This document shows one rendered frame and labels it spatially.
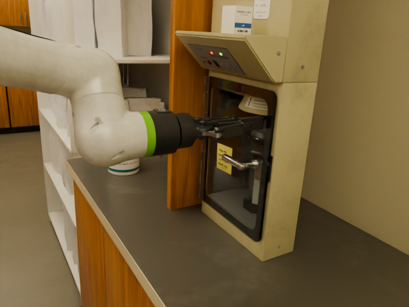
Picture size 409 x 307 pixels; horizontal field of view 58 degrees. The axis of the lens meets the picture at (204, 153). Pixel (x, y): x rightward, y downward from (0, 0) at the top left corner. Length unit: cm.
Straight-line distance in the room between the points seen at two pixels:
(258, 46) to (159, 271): 58
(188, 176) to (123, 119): 58
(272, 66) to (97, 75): 37
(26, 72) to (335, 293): 81
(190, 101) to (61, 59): 56
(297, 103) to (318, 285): 44
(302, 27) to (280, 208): 44
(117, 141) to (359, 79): 83
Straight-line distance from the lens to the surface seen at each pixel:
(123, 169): 153
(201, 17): 116
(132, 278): 116
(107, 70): 74
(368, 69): 126
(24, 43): 67
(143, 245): 107
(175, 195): 124
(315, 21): 92
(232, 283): 95
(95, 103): 70
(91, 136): 68
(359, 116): 128
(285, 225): 103
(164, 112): 75
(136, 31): 216
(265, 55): 83
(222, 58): 94
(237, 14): 88
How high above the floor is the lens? 151
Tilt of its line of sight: 18 degrees down
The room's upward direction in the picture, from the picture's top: 3 degrees clockwise
